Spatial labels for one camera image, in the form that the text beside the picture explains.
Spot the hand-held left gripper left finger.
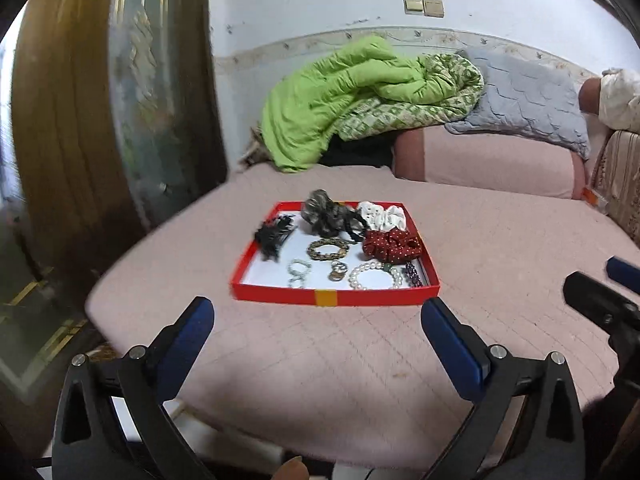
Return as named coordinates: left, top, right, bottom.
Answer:
left=52, top=296, right=216, bottom=480

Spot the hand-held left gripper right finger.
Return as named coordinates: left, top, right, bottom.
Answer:
left=420, top=297, right=587, bottom=480

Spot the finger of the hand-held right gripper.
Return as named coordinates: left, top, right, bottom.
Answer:
left=606, top=255, right=640, bottom=287
left=562, top=270, right=640, bottom=336

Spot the purple bead bracelet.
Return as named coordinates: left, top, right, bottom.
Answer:
left=403, top=261, right=426, bottom=289

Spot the red shallow tray box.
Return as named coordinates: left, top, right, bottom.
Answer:
left=230, top=201, right=442, bottom=308

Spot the large pearl bracelet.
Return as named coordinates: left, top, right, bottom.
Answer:
left=347, top=260, right=405, bottom=292

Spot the red polka dot scrunchie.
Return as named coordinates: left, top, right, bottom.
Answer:
left=362, top=227, right=424, bottom=265

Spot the small white bead bracelet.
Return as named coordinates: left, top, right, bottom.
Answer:
left=286, top=258, right=313, bottom=289

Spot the black hair clip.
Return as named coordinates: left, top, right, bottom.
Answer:
left=253, top=213, right=297, bottom=263

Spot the black coil hair tie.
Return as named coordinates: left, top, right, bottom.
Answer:
left=341, top=220, right=370, bottom=245

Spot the gold chain bracelet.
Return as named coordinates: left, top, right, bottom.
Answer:
left=306, top=239, right=349, bottom=263

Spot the orange white small box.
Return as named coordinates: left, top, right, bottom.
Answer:
left=581, top=187, right=609, bottom=212

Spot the striped beige cushion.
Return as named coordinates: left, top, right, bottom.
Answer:
left=590, top=129, right=640, bottom=247

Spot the white cherry print scrunchie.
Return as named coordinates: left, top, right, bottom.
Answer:
left=356, top=200, right=407, bottom=234

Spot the pink bolster pillow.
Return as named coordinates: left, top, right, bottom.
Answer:
left=391, top=125, right=589, bottom=201

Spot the white cloth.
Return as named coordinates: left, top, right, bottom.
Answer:
left=598, top=67, right=640, bottom=132

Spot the grey black organza scrunchie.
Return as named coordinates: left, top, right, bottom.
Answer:
left=301, top=188, right=368, bottom=240

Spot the grey quilted pillow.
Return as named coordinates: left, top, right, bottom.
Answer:
left=444, top=47, right=592, bottom=162

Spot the beige patterned cloth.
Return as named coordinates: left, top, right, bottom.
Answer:
left=239, top=126, right=272, bottom=167

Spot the dark cloth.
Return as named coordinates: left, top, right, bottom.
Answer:
left=318, top=135, right=397, bottom=169

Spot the wooden door with glass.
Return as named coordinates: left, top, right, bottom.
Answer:
left=9, top=0, right=232, bottom=281

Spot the green quilt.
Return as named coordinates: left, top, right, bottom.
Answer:
left=259, top=35, right=485, bottom=174

